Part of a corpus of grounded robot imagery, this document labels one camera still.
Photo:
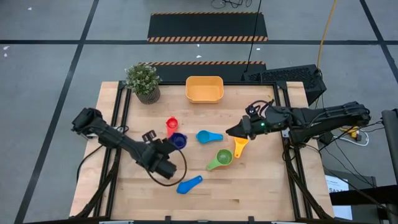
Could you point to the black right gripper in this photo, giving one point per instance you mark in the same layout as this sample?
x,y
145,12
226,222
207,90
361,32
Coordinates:
x,y
270,124

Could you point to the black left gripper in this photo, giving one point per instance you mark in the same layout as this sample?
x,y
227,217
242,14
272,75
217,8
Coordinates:
x,y
155,155

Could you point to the dark blue measuring cup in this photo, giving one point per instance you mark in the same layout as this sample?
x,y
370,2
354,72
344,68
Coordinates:
x,y
179,140

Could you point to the red measuring cup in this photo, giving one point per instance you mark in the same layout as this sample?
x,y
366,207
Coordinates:
x,y
172,123

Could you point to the green measuring cup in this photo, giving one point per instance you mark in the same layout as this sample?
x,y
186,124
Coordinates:
x,y
224,157

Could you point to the light blue measuring cup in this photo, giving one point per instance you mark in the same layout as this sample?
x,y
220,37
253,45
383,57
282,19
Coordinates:
x,y
203,137

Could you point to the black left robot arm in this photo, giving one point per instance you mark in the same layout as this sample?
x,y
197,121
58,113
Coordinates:
x,y
118,140

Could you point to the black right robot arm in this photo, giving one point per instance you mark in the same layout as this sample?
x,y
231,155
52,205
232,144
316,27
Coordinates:
x,y
326,113

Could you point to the large yellow measuring cup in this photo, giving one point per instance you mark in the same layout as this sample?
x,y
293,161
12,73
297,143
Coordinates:
x,y
204,91

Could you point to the green plant in striped pot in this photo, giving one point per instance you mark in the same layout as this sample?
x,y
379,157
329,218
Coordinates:
x,y
143,79

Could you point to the black computer tower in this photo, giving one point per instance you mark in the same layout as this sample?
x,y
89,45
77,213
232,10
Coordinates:
x,y
289,77

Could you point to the black hazard-striped floor mat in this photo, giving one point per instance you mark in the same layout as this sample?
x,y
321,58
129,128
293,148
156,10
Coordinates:
x,y
192,72
205,26

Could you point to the white paper sign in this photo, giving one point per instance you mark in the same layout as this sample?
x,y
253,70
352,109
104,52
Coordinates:
x,y
335,182

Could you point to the yellow power plug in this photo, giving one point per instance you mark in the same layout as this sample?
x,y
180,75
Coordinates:
x,y
353,132

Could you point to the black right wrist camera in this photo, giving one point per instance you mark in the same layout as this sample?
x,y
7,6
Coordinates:
x,y
253,109

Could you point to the black upright post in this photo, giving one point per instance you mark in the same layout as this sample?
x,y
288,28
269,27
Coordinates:
x,y
391,140

